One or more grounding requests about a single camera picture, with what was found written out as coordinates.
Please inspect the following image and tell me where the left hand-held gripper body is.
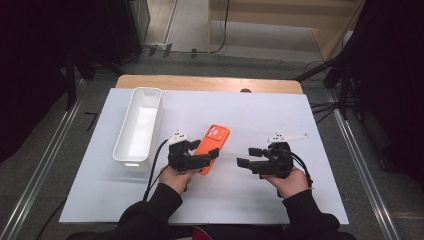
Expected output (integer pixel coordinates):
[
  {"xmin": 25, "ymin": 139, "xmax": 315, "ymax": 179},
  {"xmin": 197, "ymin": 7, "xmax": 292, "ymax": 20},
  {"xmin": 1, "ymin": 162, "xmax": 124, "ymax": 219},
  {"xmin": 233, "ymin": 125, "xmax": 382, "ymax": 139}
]
[{"xmin": 165, "ymin": 129, "xmax": 216, "ymax": 173}]

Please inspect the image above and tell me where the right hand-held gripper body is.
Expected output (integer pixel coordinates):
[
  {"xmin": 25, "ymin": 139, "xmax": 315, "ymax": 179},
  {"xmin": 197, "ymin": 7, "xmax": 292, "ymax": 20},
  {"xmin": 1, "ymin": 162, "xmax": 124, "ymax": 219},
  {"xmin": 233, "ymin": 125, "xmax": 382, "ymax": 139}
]
[{"xmin": 251, "ymin": 132, "xmax": 310, "ymax": 180}]

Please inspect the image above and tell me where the orange phone case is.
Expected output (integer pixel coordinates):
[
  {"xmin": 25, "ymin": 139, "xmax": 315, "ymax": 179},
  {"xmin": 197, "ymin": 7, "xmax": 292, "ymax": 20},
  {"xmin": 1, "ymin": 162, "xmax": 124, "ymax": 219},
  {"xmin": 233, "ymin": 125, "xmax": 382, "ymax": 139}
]
[{"xmin": 193, "ymin": 123, "xmax": 231, "ymax": 176}]

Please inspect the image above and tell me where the white plastic bin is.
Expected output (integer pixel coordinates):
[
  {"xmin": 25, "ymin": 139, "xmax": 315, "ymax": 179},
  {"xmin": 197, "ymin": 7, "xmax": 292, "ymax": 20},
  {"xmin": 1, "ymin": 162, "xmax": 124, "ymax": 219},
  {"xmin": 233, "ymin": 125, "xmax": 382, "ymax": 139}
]
[{"xmin": 112, "ymin": 86, "xmax": 165, "ymax": 174}]

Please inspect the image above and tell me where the person's left hand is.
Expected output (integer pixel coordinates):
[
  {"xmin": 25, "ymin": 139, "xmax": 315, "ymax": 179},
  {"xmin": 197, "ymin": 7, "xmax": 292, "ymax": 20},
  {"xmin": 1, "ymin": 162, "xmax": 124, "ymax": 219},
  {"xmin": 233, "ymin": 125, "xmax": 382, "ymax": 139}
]
[{"xmin": 158, "ymin": 165, "xmax": 201, "ymax": 196}]

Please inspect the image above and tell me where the person's right hand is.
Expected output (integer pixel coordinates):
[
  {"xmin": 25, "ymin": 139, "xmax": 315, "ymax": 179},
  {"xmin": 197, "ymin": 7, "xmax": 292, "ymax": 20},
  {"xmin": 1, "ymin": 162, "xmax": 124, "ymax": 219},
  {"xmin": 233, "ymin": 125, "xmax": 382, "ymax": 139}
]
[{"xmin": 263, "ymin": 167, "xmax": 311, "ymax": 200}]

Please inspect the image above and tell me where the white board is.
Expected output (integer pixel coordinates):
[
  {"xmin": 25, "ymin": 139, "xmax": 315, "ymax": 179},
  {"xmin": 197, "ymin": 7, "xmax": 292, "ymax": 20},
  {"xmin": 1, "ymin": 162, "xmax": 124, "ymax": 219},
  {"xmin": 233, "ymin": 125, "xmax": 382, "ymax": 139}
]
[{"xmin": 59, "ymin": 87, "xmax": 350, "ymax": 226}]

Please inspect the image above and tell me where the person's torso black clothing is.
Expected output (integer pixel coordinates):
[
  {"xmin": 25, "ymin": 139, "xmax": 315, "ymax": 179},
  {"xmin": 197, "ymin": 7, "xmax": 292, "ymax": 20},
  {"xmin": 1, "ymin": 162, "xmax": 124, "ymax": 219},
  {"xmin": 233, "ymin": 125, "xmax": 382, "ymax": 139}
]
[{"xmin": 66, "ymin": 224, "xmax": 358, "ymax": 240}]

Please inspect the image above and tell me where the black tripod stand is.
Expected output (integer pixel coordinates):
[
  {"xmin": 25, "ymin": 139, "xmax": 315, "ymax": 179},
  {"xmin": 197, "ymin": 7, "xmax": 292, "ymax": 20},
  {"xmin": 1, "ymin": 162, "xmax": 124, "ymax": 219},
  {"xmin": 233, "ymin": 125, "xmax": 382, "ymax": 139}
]
[{"xmin": 294, "ymin": 49, "xmax": 365, "ymax": 125}]

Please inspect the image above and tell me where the white power strip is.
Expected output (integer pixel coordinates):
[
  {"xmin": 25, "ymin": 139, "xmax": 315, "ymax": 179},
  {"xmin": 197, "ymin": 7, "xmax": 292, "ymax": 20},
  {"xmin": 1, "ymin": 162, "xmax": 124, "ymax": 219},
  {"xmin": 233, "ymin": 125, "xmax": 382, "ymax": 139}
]
[{"xmin": 143, "ymin": 41, "xmax": 168, "ymax": 51}]

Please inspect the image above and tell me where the black cabinet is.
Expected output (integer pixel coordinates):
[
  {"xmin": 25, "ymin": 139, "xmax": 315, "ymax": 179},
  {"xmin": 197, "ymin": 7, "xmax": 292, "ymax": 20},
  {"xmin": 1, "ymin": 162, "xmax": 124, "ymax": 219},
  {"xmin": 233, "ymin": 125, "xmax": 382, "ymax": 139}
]
[{"xmin": 105, "ymin": 0, "xmax": 151, "ymax": 66}]

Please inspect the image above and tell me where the black metal stand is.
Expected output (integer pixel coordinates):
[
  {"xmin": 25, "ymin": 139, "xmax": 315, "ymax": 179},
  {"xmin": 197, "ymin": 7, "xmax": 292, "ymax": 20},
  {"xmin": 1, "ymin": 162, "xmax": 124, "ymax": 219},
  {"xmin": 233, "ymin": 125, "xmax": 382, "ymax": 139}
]
[{"xmin": 64, "ymin": 46, "xmax": 126, "ymax": 112}]

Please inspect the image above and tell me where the wooden shelf unit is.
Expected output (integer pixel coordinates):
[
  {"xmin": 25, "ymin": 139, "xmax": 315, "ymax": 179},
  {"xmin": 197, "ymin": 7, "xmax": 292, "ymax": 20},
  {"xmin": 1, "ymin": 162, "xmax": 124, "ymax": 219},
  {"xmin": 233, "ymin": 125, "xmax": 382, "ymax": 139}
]
[{"xmin": 207, "ymin": 0, "xmax": 366, "ymax": 62}]

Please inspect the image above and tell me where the black curtain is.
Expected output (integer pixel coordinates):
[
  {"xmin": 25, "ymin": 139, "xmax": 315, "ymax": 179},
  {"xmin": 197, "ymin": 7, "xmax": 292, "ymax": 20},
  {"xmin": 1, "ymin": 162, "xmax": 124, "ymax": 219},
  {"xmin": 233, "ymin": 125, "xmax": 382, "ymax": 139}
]
[
  {"xmin": 0, "ymin": 0, "xmax": 113, "ymax": 164},
  {"xmin": 346, "ymin": 0, "xmax": 424, "ymax": 188}
]

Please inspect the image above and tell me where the right hand-held gripper black cable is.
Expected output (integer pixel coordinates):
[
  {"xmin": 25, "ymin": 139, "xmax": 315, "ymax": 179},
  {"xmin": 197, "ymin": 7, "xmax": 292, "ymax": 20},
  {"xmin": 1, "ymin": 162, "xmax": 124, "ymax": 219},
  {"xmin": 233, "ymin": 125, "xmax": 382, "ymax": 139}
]
[{"xmin": 289, "ymin": 151, "xmax": 315, "ymax": 190}]

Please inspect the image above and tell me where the hand-held gripper black cable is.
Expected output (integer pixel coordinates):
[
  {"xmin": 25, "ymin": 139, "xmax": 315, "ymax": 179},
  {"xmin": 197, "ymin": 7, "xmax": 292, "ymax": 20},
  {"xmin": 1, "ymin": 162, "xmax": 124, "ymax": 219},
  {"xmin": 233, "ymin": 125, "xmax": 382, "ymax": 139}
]
[
  {"xmin": 289, "ymin": 151, "xmax": 315, "ymax": 190},
  {"xmin": 142, "ymin": 138, "xmax": 171, "ymax": 202}
]

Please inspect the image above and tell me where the left hand-held gripper black cable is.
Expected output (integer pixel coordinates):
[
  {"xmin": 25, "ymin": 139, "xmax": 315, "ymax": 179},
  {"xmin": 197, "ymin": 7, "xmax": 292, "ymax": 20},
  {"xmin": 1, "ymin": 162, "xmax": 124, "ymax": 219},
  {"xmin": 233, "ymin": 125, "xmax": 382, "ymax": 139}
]
[{"xmin": 142, "ymin": 138, "xmax": 171, "ymax": 202}]

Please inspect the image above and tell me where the metal floor rail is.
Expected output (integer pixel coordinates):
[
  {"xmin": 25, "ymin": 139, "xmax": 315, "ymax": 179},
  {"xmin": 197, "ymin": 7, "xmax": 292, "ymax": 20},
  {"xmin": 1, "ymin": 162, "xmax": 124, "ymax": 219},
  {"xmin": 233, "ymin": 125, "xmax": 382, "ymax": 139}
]
[
  {"xmin": 324, "ymin": 89, "xmax": 402, "ymax": 240},
  {"xmin": 0, "ymin": 79, "xmax": 86, "ymax": 240}
]

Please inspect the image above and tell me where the thin black floor cable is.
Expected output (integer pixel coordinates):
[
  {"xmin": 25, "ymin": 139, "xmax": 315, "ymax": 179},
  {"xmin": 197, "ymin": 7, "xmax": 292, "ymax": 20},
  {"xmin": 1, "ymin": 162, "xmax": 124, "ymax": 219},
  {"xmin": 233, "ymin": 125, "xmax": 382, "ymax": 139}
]
[{"xmin": 173, "ymin": 0, "xmax": 231, "ymax": 55}]

